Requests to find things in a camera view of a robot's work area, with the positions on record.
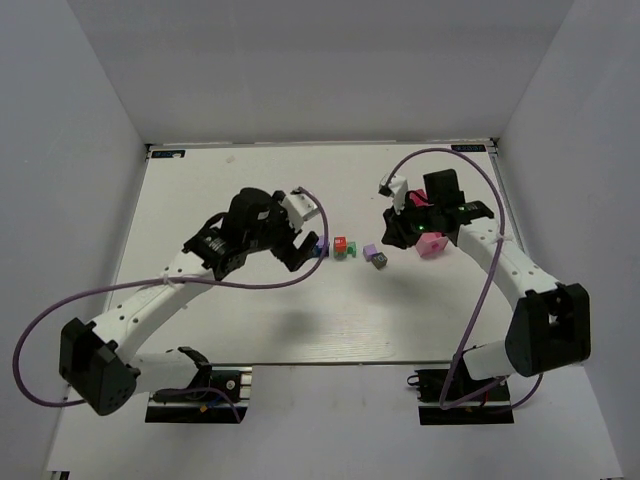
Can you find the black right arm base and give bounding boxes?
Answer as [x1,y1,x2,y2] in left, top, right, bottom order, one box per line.
[407,367,514,426]

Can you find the corner label sticker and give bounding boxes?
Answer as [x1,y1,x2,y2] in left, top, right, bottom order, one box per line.
[451,144,486,153]
[151,150,186,159]

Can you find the left corner label sticker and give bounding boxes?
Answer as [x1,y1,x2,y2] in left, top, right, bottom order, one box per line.
[151,150,186,159]

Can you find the purple printed cube block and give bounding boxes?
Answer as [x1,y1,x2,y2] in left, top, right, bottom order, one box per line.
[363,244,377,261]

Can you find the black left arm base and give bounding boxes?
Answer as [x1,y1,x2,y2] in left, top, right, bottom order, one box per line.
[145,366,253,425]

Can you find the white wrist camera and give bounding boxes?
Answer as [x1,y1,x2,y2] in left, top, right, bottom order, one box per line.
[378,173,409,214]
[281,189,320,228]

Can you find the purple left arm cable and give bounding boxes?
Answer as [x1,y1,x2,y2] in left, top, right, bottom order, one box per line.
[12,187,330,407]

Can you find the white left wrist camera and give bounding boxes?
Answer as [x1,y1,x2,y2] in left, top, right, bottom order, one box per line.
[281,189,320,228]

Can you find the red cube block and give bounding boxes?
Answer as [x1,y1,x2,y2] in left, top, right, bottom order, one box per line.
[333,236,348,255]

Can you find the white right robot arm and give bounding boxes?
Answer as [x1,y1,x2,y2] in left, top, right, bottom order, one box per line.
[379,169,591,381]

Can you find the right corner label sticker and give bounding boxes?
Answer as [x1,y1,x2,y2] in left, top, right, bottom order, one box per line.
[451,144,486,153]

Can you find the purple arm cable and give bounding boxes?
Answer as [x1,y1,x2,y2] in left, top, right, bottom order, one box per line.
[12,187,330,407]
[379,148,544,411]

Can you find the pink plastic box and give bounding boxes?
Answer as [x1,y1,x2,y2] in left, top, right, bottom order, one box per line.
[407,188,447,261]

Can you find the grey house block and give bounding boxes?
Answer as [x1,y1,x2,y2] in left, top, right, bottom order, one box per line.
[370,252,388,270]

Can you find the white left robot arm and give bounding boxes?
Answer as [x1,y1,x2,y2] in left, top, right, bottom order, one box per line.
[59,187,324,416]

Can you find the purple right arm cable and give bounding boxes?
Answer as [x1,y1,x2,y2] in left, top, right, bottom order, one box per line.
[379,148,544,411]

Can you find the green hospital arch block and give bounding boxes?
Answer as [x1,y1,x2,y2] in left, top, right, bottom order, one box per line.
[333,242,357,260]

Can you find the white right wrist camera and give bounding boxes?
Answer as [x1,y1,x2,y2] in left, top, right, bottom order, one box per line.
[378,173,409,214]

